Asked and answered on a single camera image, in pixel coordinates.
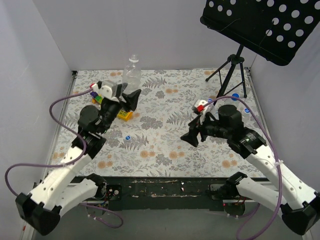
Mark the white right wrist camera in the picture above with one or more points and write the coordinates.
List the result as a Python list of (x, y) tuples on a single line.
[(201, 107)]

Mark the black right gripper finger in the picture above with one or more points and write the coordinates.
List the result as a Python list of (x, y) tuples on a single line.
[(195, 124), (191, 137)]

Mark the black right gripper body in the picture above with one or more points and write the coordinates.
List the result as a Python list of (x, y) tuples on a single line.
[(200, 130)]

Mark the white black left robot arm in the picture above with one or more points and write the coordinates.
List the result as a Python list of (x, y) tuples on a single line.
[(44, 205)]

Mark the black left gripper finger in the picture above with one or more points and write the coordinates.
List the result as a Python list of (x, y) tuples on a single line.
[(131, 100), (120, 89)]

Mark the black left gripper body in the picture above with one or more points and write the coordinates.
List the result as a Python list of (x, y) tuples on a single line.
[(122, 100)]

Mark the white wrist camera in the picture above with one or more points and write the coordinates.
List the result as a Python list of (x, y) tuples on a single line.
[(201, 107), (108, 89)]

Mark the black music stand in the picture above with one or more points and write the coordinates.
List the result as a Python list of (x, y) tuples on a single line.
[(273, 29)]

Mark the toy block car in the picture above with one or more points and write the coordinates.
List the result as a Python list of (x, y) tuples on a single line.
[(96, 98)]

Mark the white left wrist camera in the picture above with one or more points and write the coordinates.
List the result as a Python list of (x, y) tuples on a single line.
[(108, 89)]

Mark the blue white bottle cap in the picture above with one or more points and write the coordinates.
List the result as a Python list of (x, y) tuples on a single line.
[(246, 111), (128, 138)]

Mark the clear bottle blue label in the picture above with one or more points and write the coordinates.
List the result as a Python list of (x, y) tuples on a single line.
[(232, 101)]

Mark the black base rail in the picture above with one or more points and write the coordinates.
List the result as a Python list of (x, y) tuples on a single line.
[(169, 193)]

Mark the yellow window toy block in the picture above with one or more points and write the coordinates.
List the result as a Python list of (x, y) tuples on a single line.
[(125, 115)]

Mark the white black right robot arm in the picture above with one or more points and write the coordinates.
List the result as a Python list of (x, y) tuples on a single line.
[(294, 201)]

